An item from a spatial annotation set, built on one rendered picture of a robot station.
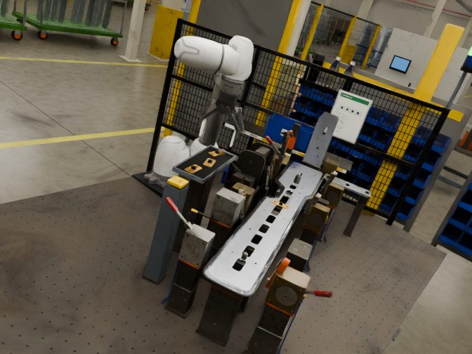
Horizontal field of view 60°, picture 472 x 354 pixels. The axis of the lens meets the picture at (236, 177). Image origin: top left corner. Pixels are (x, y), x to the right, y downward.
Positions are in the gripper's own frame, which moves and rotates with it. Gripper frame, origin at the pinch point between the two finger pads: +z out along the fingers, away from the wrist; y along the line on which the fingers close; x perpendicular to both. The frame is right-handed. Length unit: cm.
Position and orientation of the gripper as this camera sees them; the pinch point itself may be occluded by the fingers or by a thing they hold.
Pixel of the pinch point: (216, 138)
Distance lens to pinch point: 172.1
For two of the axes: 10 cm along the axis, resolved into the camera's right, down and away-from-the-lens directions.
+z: -2.7, 8.7, 4.0
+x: 2.0, -3.6, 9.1
